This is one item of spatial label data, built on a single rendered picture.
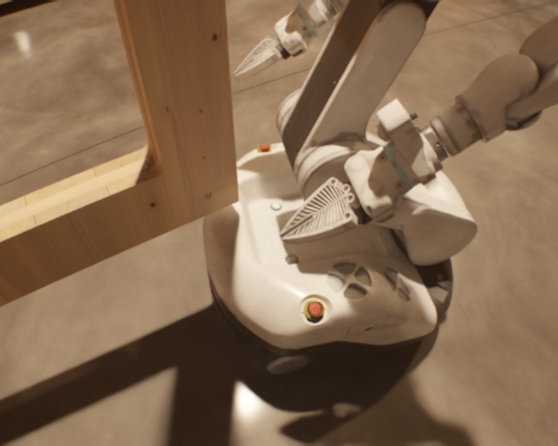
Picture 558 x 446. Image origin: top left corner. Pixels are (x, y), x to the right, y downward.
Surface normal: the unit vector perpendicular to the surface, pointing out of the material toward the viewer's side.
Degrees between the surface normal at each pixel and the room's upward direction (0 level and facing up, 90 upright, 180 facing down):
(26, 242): 90
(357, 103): 90
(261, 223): 0
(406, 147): 81
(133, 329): 0
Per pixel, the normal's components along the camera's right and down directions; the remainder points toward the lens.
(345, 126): 0.22, 0.76
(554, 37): -0.89, -0.14
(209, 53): 0.51, 0.68
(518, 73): -0.55, -0.34
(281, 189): 0.23, 0.55
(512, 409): 0.05, -0.63
